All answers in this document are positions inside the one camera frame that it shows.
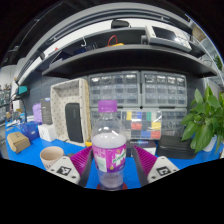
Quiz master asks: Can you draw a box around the white shelf unit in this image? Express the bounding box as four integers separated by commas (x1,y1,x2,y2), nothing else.
189,19,224,88

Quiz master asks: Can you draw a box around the beige perforated storage tray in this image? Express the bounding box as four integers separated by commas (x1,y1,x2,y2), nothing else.
49,78,93,148

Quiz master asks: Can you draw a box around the brown cardboard box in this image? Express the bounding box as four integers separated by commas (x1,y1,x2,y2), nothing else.
6,131,32,154

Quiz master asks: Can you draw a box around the purple-capped clear drink bottle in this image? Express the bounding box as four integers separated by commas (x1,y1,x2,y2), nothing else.
91,99,128,191

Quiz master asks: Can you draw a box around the black workbench shelf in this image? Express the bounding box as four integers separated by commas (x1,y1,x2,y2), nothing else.
14,24,219,81

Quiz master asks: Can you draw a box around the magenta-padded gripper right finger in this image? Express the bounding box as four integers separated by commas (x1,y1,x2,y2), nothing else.
130,144,180,188

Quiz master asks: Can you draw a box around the clear organizer with coloured parts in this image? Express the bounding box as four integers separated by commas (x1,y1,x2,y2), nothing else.
117,109,163,140

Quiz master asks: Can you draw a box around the white oscilloscope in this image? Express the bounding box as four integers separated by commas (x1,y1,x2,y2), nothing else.
143,24,193,54

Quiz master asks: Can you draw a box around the black flat case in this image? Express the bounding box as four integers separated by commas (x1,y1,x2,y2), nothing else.
157,134,193,159

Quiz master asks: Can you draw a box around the green plant in white pot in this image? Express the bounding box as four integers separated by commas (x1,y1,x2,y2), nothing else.
179,84,224,155

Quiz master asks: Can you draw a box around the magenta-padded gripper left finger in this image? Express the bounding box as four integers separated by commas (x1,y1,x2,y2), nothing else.
47,145,95,188

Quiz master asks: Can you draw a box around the black box with white label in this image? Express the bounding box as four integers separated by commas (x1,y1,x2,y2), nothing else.
125,139,158,157

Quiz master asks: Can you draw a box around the purple bag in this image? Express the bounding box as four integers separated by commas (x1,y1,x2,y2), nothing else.
31,102,44,124

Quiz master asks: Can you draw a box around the black rectangular speaker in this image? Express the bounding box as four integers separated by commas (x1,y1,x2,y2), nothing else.
64,102,84,144

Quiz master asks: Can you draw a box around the blue box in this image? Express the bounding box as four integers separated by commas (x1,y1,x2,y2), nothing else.
19,120,42,142

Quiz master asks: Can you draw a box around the dark grey flat package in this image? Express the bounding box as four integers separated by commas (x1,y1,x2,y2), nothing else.
40,97,54,126

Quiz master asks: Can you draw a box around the beige patterned mug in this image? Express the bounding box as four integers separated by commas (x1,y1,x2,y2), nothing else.
39,145,65,172

